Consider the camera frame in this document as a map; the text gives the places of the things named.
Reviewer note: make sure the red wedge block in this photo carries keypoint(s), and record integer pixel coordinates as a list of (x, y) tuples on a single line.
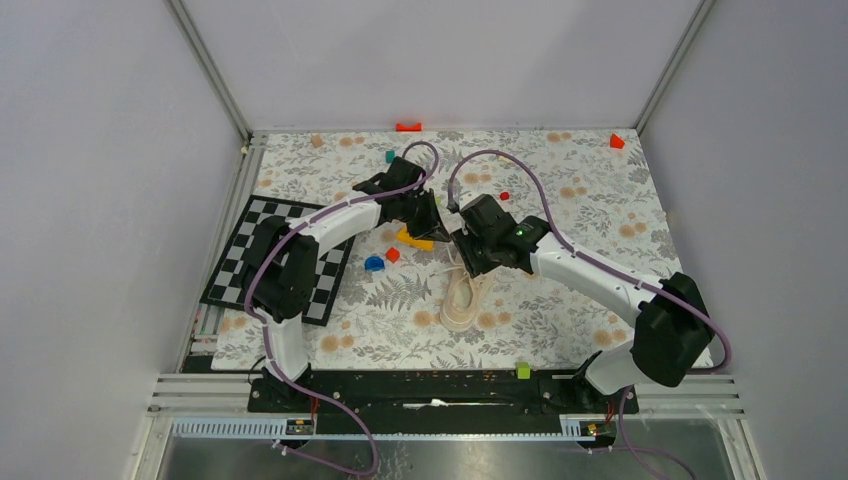
[(616, 142)]

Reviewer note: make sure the white slotted cable duct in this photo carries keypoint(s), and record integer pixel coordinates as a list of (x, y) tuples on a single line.
[(533, 428)]

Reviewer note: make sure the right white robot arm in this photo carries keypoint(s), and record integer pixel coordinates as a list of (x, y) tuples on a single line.
[(667, 315)]

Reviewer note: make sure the blue toy piece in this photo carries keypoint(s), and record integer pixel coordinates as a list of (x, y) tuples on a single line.
[(374, 264)]

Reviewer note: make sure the floral patterned table mat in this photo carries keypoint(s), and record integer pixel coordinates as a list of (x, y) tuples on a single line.
[(400, 307)]

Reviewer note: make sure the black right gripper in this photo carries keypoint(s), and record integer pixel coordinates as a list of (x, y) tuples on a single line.
[(462, 239)]

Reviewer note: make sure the lime green cube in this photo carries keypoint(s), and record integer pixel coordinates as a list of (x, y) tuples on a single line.
[(523, 370)]

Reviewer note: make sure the orange arch block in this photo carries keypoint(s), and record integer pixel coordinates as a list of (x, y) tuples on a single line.
[(408, 127)]

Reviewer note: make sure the red cube block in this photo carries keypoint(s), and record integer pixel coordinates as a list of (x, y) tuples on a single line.
[(393, 255)]

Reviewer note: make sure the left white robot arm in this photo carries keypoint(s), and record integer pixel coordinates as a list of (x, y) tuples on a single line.
[(279, 273)]

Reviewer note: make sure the beige sneaker with laces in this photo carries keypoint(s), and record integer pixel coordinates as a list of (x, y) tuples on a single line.
[(464, 295)]

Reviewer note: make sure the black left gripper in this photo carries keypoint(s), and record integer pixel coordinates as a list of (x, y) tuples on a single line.
[(431, 228)]

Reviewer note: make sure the yellow triangular toy frame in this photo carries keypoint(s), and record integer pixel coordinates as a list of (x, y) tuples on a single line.
[(405, 238)]

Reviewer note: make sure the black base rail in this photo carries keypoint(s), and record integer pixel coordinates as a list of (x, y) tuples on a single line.
[(423, 394)]

